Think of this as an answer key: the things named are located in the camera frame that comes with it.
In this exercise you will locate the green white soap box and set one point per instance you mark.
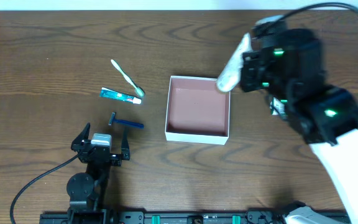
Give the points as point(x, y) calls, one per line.
point(277, 108)

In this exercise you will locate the teal toothpaste tube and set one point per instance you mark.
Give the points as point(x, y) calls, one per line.
point(116, 95)

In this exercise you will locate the white floral cone tube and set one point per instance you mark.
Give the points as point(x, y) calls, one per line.
point(231, 74)

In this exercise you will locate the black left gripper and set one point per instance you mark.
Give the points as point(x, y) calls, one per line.
point(99, 154)

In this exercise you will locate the white box with pink interior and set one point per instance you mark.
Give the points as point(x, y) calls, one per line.
point(197, 111)

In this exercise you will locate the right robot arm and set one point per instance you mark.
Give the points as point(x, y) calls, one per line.
point(328, 123)

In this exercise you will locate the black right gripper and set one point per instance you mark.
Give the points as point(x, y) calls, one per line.
point(250, 73)

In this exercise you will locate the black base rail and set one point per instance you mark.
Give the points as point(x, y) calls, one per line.
point(137, 217)

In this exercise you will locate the green white toothbrush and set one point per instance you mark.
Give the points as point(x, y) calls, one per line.
point(140, 92)

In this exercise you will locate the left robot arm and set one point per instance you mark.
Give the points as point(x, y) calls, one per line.
point(87, 189)

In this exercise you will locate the blue disposable razor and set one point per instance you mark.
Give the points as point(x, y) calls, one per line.
point(113, 119)

